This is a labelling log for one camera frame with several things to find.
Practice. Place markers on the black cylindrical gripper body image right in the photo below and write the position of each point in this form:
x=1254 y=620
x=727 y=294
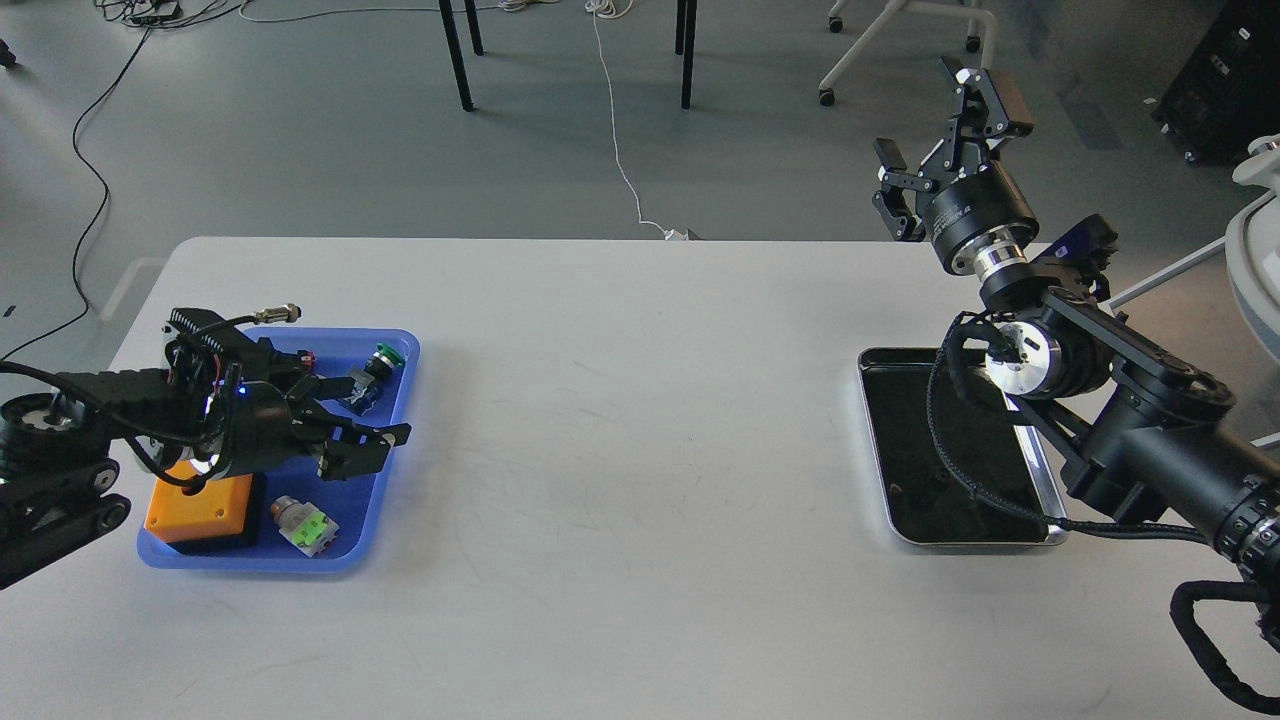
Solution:
x=973 y=206

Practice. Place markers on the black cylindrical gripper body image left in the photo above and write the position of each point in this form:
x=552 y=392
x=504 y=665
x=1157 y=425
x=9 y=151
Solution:
x=265 y=429

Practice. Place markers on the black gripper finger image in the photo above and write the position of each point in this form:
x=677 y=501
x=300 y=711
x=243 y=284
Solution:
x=350 y=390
x=343 y=449
x=989 y=111
x=889 y=200

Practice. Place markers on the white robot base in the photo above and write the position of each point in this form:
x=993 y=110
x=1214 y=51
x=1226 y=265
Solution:
x=1249 y=242

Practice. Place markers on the blue plastic tray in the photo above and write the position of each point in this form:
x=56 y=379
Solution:
x=354 y=504

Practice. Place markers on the silver metal tray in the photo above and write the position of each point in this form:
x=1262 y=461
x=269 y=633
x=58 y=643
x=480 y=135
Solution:
x=936 y=512

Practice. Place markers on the white rolling chair base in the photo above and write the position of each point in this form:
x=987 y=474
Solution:
x=877 y=49

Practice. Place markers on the black equipment case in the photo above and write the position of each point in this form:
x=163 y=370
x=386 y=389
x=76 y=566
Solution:
x=1227 y=94

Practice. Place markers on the black table leg right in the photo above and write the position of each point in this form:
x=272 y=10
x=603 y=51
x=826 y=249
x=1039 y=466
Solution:
x=686 y=26

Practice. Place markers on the black table leg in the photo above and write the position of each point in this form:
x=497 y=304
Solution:
x=686 y=26
x=453 y=42

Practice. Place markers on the black table leg left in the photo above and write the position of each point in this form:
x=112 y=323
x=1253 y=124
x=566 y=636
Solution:
x=453 y=42

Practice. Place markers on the green push button switch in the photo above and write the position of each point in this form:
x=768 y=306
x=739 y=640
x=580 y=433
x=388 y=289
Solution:
x=383 y=364

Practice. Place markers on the clear green switch module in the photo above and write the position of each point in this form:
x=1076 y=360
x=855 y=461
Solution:
x=303 y=525

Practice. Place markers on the orange button enclosure box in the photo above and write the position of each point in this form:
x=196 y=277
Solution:
x=221 y=515

